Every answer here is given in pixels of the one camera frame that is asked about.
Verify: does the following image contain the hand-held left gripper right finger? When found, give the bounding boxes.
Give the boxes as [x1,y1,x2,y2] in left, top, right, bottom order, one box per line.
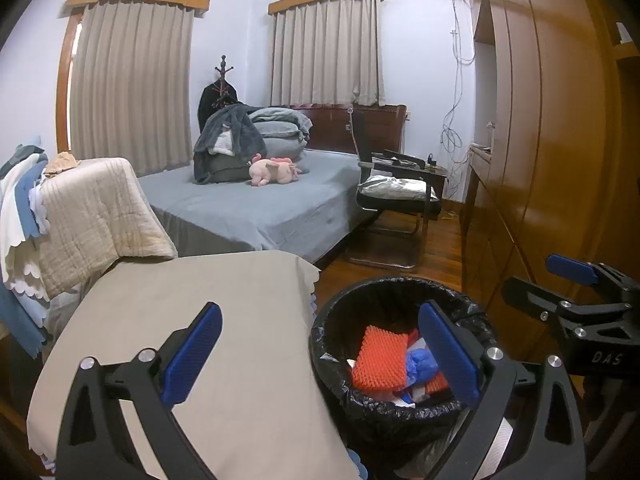
[417,300,587,480]

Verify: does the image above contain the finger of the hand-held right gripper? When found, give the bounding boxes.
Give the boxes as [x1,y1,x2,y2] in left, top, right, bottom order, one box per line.
[501,276,576,322]
[546,254,640,306]

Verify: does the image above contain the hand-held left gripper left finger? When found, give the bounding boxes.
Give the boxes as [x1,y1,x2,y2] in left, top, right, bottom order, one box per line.
[56,301,223,480]

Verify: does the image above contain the red mesh bag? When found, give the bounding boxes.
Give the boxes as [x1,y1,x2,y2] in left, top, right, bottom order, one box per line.
[424,370,451,395]

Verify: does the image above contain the blue plastic glove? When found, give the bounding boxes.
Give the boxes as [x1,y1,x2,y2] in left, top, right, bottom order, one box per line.
[404,347,443,386]

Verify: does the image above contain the black bag-lined trash bin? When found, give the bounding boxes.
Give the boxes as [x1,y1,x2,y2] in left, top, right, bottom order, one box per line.
[309,275,516,480]

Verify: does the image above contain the beige tablecloth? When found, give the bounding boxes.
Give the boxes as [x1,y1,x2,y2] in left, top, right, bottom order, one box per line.
[27,249,366,480]

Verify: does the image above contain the wooden side desk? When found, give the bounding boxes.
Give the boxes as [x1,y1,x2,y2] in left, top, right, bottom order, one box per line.
[460,142,493,233]

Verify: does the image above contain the bed with grey-blue sheet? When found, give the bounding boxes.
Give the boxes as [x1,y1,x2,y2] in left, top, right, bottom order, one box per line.
[135,105,408,268]

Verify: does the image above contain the wooden wardrobe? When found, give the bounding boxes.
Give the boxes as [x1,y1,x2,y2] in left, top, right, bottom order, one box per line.
[460,0,640,361]

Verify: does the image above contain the black office chair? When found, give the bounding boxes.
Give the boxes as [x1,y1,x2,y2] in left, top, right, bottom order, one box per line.
[347,107,443,270]

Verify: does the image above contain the beige quilted blanket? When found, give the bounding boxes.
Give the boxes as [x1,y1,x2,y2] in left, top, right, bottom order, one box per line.
[37,157,178,301]

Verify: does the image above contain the silver seat cushion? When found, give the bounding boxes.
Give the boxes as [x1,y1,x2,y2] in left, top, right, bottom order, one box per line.
[357,176,436,202]

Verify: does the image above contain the dark grey pillow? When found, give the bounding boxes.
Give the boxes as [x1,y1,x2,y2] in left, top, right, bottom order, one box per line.
[200,152,256,183]

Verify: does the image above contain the pink pig plush toy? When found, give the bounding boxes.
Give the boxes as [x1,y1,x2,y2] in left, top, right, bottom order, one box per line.
[249,154,303,188]

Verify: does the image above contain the white folded cloth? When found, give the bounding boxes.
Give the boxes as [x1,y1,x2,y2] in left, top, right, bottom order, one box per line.
[207,132,236,157]

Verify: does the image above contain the white scalloped cloth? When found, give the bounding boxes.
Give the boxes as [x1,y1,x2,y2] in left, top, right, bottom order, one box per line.
[0,160,51,301]

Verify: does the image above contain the tan hat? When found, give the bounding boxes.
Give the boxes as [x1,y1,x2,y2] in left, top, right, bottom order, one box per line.
[45,151,81,176]

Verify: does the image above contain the dark grey fleece blanket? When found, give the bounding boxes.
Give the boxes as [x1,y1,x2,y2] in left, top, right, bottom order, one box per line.
[193,104,263,185]

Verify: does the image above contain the folded grey duvet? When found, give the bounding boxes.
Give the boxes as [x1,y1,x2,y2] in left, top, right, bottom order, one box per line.
[250,106,313,161]

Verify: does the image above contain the dark wooden headboard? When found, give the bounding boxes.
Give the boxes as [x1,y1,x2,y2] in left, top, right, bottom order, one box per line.
[292,104,408,156]

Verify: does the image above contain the wide beige curtain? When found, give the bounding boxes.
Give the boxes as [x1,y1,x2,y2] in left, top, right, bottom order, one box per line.
[70,4,196,176]

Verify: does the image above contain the wooden coat rack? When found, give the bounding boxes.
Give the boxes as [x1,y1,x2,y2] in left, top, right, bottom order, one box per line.
[212,54,236,86]

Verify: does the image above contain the narrow beige curtain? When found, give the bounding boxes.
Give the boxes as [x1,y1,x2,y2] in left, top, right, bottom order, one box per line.
[270,0,385,108]

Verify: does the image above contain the long wooden curtain pelmet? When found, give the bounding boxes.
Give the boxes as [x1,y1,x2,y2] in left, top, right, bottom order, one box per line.
[67,0,210,17]

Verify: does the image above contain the hanging white cables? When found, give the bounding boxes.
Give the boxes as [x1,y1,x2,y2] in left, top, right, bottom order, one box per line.
[440,0,476,201]

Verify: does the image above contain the wooden window frame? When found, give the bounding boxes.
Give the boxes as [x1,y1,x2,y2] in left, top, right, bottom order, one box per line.
[56,15,83,153]

